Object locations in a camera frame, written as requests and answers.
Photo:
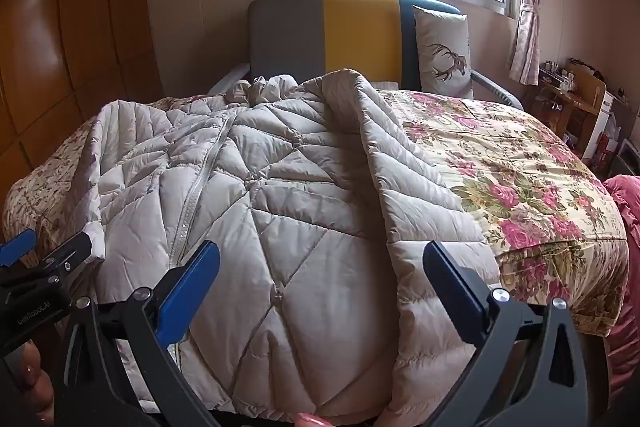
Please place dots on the cluttered wooden desk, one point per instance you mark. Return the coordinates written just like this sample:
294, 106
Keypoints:
565, 107

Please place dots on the grey yellow blue sofa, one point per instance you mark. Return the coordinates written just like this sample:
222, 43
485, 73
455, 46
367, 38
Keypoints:
285, 37

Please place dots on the small white pillow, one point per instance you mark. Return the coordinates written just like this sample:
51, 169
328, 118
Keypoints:
386, 85

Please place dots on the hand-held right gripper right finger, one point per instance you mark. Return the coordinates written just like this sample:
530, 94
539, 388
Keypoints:
456, 294

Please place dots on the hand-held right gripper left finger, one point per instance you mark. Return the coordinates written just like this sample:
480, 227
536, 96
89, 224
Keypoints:
189, 289

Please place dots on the grey quilt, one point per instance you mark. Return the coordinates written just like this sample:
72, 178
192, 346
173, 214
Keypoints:
280, 187

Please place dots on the pink ruffled cloth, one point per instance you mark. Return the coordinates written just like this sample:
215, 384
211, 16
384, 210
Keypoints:
627, 257

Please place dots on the floral quilted bedspread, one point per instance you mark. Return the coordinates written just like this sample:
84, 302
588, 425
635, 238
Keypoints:
525, 187

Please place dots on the deer print pillow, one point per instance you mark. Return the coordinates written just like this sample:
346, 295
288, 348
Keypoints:
442, 52

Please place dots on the white cabinet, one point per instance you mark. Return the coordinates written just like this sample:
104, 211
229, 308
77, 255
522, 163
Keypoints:
605, 122

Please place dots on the wooden wardrobe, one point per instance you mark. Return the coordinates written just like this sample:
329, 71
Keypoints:
75, 32

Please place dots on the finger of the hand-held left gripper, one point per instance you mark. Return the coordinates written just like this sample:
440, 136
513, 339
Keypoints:
15, 248
65, 259

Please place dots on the person's left hand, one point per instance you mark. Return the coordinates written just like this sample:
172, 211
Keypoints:
31, 369

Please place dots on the person's right hand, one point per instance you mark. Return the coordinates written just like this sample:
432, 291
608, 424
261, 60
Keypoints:
316, 421

